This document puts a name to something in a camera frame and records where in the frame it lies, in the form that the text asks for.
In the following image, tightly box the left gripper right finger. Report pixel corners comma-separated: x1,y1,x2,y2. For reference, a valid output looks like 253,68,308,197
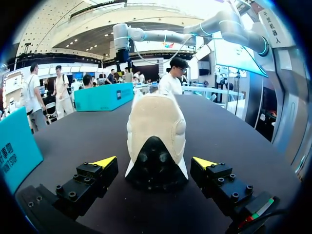
190,156,259,217

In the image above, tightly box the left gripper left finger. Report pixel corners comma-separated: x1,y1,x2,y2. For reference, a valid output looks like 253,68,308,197
52,156,119,221

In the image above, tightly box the white shoe with black sole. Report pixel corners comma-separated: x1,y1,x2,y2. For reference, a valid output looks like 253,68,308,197
124,90,190,192

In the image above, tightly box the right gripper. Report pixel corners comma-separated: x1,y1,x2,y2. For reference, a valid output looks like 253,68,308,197
114,48,134,73

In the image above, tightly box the teal box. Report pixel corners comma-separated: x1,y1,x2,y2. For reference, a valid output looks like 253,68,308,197
0,106,44,195
74,82,135,113

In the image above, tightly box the person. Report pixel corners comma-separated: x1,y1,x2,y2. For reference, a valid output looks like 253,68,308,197
82,74,94,89
104,68,116,85
22,63,47,134
52,65,75,120
123,67,134,84
157,57,189,96

